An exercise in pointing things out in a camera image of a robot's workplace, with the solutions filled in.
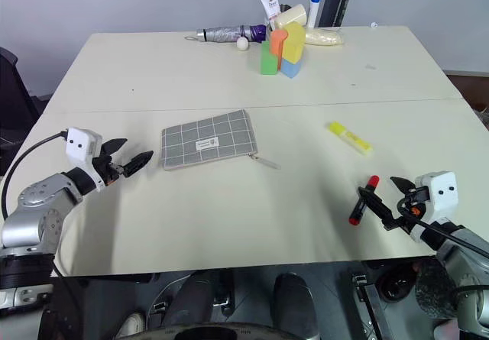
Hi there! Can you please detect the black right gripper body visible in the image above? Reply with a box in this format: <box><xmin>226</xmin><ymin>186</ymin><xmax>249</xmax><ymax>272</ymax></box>
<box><xmin>384</xmin><ymin>186</ymin><xmax>432</xmax><ymax>232</ymax></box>

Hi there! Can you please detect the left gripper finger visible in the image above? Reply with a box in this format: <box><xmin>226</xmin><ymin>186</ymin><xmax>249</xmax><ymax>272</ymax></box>
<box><xmin>101</xmin><ymin>138</ymin><xmax>128</xmax><ymax>157</ymax></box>
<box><xmin>121</xmin><ymin>150</ymin><xmax>155</xmax><ymax>178</ymax></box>

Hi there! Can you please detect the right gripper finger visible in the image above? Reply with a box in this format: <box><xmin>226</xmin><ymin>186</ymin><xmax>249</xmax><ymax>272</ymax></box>
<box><xmin>358</xmin><ymin>186</ymin><xmax>399</xmax><ymax>230</ymax></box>
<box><xmin>390</xmin><ymin>176</ymin><xmax>416</xmax><ymax>196</ymax></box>

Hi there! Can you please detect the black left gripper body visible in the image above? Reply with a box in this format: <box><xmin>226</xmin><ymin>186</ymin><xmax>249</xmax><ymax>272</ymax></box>
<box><xmin>92</xmin><ymin>142</ymin><xmax>127</xmax><ymax>186</ymax></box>

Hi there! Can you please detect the grey checked zipper pouch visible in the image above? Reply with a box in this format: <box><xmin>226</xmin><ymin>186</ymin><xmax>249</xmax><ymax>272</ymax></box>
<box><xmin>160</xmin><ymin>109</ymin><xmax>283</xmax><ymax>172</ymax></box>

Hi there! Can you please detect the black marker with red caps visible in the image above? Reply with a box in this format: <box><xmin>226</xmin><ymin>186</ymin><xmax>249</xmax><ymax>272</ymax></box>
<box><xmin>348</xmin><ymin>174</ymin><xmax>381</xmax><ymax>227</ymax></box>

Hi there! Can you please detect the black round base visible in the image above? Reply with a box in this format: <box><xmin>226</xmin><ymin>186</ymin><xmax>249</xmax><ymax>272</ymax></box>
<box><xmin>375</xmin><ymin>267</ymin><xmax>418</xmax><ymax>303</ymax></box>

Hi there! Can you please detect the yellow highlighter pen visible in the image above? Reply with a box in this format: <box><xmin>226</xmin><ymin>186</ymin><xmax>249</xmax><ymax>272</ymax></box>
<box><xmin>326</xmin><ymin>121</ymin><xmax>374</xmax><ymax>157</ymax></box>

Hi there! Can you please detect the grey speckled cover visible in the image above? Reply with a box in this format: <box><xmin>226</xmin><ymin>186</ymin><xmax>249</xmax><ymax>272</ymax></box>
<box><xmin>413</xmin><ymin>258</ymin><xmax>460</xmax><ymax>321</ymax></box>

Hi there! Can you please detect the black office chair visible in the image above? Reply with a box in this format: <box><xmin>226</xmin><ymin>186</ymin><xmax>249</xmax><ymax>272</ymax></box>
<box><xmin>0</xmin><ymin>46</ymin><xmax>50</xmax><ymax>166</ymax></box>

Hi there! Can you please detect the dark rounded shape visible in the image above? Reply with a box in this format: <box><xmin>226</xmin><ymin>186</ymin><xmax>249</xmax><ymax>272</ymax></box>
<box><xmin>163</xmin><ymin>270</ymin><xmax>235</xmax><ymax>338</ymax></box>
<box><xmin>268</xmin><ymin>272</ymin><xmax>321</xmax><ymax>340</ymax></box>

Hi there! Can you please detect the white shoe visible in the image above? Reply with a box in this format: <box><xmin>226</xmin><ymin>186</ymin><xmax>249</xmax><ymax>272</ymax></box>
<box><xmin>114</xmin><ymin>312</ymin><xmax>147</xmax><ymax>340</ymax></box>

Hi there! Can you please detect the blue foam block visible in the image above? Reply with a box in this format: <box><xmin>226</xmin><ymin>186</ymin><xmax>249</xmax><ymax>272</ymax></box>
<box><xmin>280</xmin><ymin>57</ymin><xmax>304</xmax><ymax>79</ymax></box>

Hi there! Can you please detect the green foam block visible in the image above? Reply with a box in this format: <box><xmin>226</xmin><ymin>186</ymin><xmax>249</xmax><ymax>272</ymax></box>
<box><xmin>260</xmin><ymin>40</ymin><xmax>280</xmax><ymax>76</ymax></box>

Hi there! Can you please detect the cream plastic packet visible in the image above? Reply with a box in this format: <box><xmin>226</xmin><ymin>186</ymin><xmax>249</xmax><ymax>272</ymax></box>
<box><xmin>303</xmin><ymin>27</ymin><xmax>346</xmax><ymax>47</ymax></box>

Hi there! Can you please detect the yellow foam block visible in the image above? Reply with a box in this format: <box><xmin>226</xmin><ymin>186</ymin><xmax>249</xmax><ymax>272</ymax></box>
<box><xmin>281</xmin><ymin>21</ymin><xmax>307</xmax><ymax>66</ymax></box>

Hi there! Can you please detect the orange foam block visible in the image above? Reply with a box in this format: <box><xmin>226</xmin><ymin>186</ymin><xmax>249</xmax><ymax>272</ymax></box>
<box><xmin>269</xmin><ymin>28</ymin><xmax>290</xmax><ymax>58</ymax></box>

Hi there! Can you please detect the black curved rim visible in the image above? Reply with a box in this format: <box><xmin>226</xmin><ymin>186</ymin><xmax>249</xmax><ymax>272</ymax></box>
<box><xmin>131</xmin><ymin>322</ymin><xmax>319</xmax><ymax>340</ymax></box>

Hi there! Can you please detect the white bottle with blue cap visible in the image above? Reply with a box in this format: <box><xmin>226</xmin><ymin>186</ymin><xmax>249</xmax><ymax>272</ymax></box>
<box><xmin>307</xmin><ymin>0</ymin><xmax>323</xmax><ymax>29</ymax></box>

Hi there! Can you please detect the white cosmetic tube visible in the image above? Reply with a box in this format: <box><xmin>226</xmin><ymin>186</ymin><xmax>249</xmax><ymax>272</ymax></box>
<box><xmin>259</xmin><ymin>0</ymin><xmax>283</xmax><ymax>31</ymax></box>

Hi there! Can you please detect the cream cylindrical cup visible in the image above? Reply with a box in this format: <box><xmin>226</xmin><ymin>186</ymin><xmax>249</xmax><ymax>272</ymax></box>
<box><xmin>272</xmin><ymin>4</ymin><xmax>309</xmax><ymax>30</ymax></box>

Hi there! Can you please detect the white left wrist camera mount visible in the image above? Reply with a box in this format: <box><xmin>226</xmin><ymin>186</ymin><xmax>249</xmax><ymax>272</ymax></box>
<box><xmin>64</xmin><ymin>127</ymin><xmax>105</xmax><ymax>193</ymax></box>

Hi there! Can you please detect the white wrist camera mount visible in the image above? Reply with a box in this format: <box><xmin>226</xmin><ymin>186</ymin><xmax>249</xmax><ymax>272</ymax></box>
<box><xmin>410</xmin><ymin>170</ymin><xmax>459</xmax><ymax>244</ymax></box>
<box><xmin>64</xmin><ymin>127</ymin><xmax>105</xmax><ymax>193</ymax></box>

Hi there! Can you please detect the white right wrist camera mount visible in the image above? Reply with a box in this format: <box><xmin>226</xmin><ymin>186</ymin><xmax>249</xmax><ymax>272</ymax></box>
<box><xmin>410</xmin><ymin>170</ymin><xmax>459</xmax><ymax>244</ymax></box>

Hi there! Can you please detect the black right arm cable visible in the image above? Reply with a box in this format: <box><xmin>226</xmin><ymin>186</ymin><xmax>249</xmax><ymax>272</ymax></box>
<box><xmin>413</xmin><ymin>216</ymin><xmax>489</xmax><ymax>261</ymax></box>

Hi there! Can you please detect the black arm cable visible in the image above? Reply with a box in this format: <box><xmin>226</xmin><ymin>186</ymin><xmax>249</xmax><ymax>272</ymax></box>
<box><xmin>413</xmin><ymin>216</ymin><xmax>489</xmax><ymax>261</ymax></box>
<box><xmin>0</xmin><ymin>131</ymin><xmax>69</xmax><ymax>219</ymax></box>

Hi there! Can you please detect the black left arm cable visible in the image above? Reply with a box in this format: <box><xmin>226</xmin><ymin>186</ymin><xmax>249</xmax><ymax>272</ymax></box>
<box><xmin>0</xmin><ymin>131</ymin><xmax>69</xmax><ymax>219</ymax></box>

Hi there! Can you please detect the grey folded umbrella purple handle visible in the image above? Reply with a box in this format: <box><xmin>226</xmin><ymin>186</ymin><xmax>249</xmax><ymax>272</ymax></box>
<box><xmin>184</xmin><ymin>23</ymin><xmax>269</xmax><ymax>44</ymax></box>

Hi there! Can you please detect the black vertical post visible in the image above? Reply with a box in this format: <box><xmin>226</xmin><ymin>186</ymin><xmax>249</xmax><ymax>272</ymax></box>
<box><xmin>317</xmin><ymin>0</ymin><xmax>359</xmax><ymax>28</ymax></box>

